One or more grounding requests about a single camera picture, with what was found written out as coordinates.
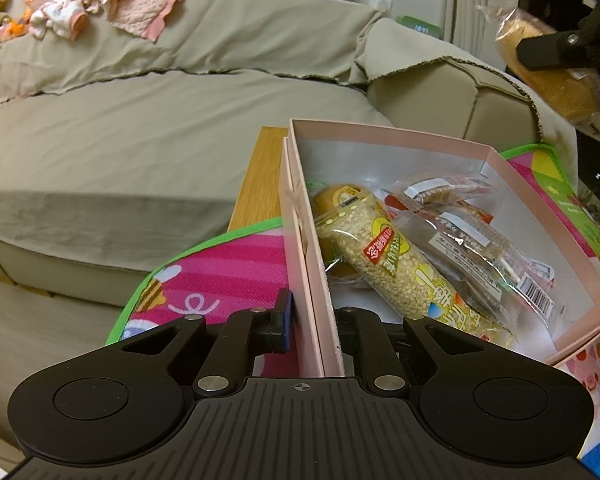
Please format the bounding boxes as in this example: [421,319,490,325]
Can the wooden table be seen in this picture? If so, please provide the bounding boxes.
[227,126,290,233]

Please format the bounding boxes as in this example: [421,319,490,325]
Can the packaged bread loaf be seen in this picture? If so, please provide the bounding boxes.
[475,4,600,156]

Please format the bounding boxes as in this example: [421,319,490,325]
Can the pink quilted garment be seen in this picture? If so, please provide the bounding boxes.
[107,0,208,43]

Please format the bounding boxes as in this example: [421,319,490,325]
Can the green digital clock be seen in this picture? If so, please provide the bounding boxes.
[396,14,443,36]

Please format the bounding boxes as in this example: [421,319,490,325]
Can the large clear wrapped snack bar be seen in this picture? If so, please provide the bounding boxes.
[395,207,556,321]

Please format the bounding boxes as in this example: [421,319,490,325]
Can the pink cardboard box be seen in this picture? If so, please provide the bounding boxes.
[287,118,600,378]

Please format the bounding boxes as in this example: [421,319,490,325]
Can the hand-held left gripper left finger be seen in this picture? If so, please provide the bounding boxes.
[120,287,297,402]

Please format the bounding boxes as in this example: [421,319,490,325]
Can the white patterned baby clothes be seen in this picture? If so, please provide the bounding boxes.
[27,0,181,41]

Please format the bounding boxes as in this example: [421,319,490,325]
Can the pink box lid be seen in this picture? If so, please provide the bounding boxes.
[278,136,326,378]

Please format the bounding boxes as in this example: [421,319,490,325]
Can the olive sofa cover cloth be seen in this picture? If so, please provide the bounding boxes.
[0,0,581,261]

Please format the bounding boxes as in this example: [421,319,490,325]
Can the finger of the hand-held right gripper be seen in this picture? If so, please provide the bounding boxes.
[516,0,600,73]

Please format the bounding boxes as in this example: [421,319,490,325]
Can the colourful cartoon play mat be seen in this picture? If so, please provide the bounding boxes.
[105,144,600,480]

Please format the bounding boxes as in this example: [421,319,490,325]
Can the beige sofa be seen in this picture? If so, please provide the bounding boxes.
[0,0,581,311]

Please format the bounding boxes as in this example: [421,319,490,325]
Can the puffed rice roll packet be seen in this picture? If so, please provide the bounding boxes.
[315,199,518,348]

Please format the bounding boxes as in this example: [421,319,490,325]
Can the packaged orange bun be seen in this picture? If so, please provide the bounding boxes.
[312,183,377,286]

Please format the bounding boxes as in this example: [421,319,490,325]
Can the small clear wrapped snack bar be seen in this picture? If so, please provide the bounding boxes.
[402,175,496,205]

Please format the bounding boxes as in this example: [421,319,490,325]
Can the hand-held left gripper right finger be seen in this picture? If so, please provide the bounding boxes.
[334,306,487,402]

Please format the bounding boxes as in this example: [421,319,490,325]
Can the beige curtain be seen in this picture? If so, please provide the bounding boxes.
[450,0,523,68]

